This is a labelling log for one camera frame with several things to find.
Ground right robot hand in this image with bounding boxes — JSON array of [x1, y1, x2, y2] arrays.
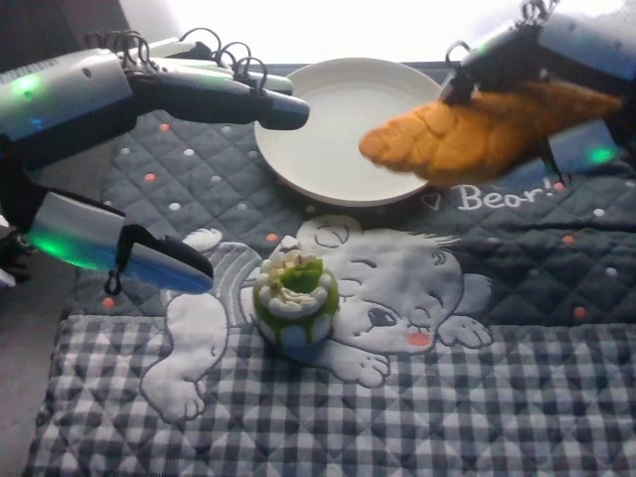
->
[[441, 0, 636, 185]]

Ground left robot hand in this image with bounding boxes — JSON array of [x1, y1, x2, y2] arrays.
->
[[0, 27, 312, 294]]

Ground braided bread loaf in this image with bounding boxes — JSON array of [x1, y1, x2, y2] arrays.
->
[[358, 81, 622, 188]]

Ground green and white toy cake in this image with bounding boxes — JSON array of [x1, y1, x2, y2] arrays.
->
[[251, 250, 342, 362]]

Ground white round plate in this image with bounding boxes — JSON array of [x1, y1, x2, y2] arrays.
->
[[253, 58, 446, 208]]

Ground grey quilt with printed bear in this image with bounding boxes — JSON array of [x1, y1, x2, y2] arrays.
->
[[22, 62, 636, 477]]

